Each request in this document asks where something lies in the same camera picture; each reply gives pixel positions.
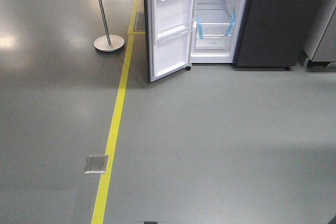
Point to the stainless steel appliance right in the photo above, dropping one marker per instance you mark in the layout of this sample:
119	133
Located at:
319	47

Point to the yellow floor tape line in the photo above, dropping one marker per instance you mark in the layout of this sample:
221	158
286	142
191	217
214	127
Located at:
104	182

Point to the blue tape strip lower left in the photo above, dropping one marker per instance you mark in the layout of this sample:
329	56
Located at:
200	28

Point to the blue tape strip lower right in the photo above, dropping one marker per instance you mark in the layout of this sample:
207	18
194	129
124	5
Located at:
231	24

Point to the blue tape strip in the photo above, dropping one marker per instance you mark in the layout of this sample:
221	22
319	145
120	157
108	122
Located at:
200	28
231	24

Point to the open refrigerator body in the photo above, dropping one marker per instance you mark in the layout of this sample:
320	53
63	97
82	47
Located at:
267	33

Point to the refrigerator door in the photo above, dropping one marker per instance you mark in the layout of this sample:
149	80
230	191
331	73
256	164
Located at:
165	58

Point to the metal floor plate near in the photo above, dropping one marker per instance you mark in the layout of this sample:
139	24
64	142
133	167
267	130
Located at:
96	164

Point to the middle clear door bin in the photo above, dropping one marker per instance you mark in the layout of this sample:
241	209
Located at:
175	31

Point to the silver pole stand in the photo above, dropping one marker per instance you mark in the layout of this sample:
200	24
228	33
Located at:
108	42

